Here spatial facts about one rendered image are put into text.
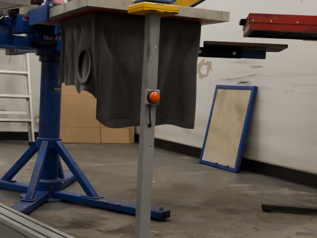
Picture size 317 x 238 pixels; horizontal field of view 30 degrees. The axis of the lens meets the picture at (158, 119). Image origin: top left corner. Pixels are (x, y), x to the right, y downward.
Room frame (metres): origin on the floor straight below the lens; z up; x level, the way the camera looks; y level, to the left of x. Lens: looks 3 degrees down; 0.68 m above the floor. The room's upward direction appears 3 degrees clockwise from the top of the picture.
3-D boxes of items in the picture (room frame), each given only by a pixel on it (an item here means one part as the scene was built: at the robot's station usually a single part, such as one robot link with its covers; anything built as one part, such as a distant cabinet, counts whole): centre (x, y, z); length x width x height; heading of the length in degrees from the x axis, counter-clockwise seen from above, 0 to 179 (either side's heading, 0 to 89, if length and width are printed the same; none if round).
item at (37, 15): (2.64, 0.53, 0.97); 0.30 x 0.05 x 0.07; 26
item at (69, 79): (2.41, 0.32, 0.79); 0.46 x 0.09 x 0.33; 26
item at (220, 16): (2.54, 0.18, 0.97); 0.79 x 0.58 x 0.04; 26
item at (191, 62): (2.28, 0.05, 0.74); 0.45 x 0.03 x 0.43; 116
